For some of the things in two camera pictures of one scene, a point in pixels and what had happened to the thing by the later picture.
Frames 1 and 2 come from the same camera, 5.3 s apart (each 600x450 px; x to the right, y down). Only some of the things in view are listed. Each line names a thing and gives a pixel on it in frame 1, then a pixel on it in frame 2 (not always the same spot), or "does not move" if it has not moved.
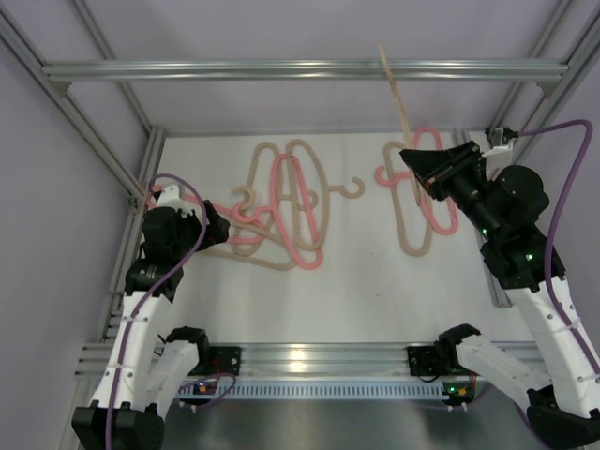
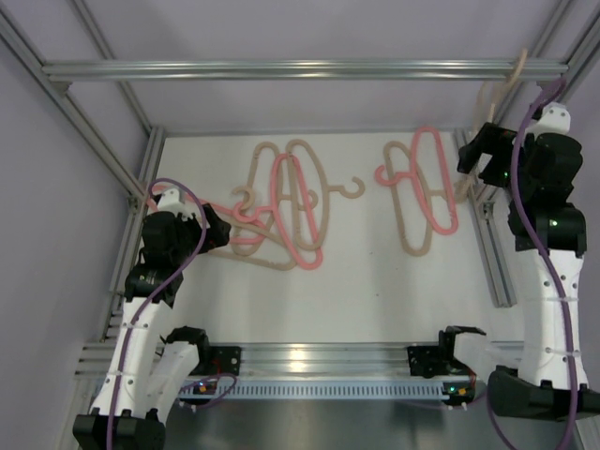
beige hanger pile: [250, 191] does not move
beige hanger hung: [407, 132] -> [464, 191]
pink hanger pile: [319, 260] does not move
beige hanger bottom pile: [289, 266] does not move
